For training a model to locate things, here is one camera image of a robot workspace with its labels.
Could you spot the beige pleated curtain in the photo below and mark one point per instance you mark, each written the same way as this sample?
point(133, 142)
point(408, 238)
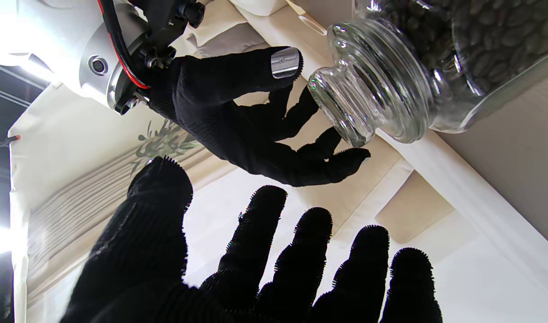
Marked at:
point(76, 215)

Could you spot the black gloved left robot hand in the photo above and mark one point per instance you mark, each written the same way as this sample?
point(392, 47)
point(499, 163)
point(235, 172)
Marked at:
point(134, 260)

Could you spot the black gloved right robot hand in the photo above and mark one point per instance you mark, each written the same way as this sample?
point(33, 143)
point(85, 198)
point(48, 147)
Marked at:
point(220, 121)

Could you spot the clear glass jar lid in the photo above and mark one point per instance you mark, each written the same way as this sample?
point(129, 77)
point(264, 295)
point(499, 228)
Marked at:
point(372, 85)

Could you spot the tall green leafy plant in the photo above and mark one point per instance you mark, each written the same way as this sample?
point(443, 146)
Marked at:
point(164, 141)

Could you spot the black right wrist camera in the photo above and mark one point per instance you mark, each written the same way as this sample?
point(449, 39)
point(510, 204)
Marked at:
point(166, 27)

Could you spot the glass jar of coffee beans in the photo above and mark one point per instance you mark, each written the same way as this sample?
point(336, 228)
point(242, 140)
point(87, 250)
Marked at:
point(489, 45)

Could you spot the grey sofa cushion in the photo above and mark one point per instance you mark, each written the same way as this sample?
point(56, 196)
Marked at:
point(229, 45)

